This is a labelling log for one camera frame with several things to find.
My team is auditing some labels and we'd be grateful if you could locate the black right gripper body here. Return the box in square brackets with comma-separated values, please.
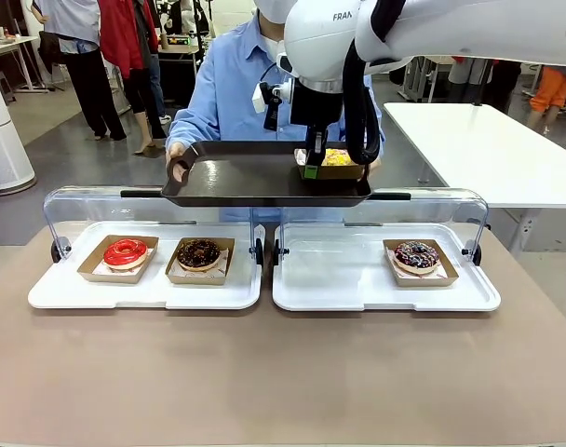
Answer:
[290, 86, 345, 128]

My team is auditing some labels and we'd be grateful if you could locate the yellow sprinkled donut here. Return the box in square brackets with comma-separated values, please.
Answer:
[319, 147, 355, 169]

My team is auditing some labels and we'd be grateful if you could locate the cardboard tray of yellow donut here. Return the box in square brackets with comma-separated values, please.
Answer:
[293, 147, 366, 183]

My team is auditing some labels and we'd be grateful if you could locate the dark brown serving tray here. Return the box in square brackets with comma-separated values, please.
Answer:
[161, 140, 374, 209]

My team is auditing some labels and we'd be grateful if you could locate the dark donut with coloured sprinkles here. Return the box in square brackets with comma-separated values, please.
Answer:
[393, 239, 441, 276]

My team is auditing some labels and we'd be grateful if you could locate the person's right forearm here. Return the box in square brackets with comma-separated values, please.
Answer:
[166, 105, 222, 151]

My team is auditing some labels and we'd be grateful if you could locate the person in blue shirt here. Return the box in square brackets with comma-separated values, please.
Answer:
[165, 7, 386, 223]

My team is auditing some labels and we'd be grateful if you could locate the chocolate glazed donut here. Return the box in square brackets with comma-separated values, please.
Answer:
[176, 238, 222, 273]

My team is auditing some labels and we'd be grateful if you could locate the person in red top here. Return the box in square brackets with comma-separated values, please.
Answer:
[447, 54, 496, 100]

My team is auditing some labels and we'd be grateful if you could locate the cardboard tray of chocolate donut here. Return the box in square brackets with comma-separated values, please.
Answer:
[164, 237, 236, 287]

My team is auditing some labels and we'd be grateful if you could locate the person in yellow patterned shirt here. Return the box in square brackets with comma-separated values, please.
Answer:
[490, 58, 522, 113]

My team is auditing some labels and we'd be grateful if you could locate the red glazed donut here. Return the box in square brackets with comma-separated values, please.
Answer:
[101, 237, 151, 273]

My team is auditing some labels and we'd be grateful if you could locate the person in orange shorts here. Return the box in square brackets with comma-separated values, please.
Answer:
[527, 63, 566, 126]

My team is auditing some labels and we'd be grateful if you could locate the cardboard tray of red donut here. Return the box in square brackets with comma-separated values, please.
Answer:
[76, 234, 160, 285]

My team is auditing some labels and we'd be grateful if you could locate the person's right hand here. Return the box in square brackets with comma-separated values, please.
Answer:
[165, 142, 192, 184]

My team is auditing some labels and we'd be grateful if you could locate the white-framed background workbench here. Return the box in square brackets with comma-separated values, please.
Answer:
[397, 54, 452, 104]

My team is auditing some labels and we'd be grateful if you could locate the white side table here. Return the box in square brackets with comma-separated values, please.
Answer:
[383, 102, 566, 253]

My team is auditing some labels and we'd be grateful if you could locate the clear hinged display cover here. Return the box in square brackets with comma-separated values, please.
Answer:
[42, 185, 266, 269]
[272, 187, 492, 267]

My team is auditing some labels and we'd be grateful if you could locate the white display tray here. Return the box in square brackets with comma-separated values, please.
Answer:
[27, 221, 264, 311]
[272, 222, 502, 313]

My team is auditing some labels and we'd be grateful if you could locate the printed paper liner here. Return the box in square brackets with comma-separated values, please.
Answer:
[169, 248, 231, 279]
[387, 247, 452, 280]

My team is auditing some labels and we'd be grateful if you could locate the black-panelled background desk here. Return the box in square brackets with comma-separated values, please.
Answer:
[150, 33, 209, 112]

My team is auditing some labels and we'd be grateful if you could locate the mannequin in red jacket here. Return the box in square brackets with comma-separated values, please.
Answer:
[98, 0, 170, 156]

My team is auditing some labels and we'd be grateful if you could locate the mannequin in light blue shirt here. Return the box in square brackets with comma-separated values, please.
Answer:
[33, 0, 128, 142]

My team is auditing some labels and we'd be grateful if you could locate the white air purifier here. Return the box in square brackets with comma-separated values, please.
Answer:
[0, 68, 37, 193]

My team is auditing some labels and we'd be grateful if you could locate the white background desk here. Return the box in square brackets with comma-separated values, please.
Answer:
[0, 34, 50, 95]

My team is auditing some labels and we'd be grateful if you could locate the black sleeved cable bundle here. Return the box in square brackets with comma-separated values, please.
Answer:
[342, 0, 408, 166]

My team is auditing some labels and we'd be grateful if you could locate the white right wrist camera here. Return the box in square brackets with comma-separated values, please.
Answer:
[250, 81, 296, 114]

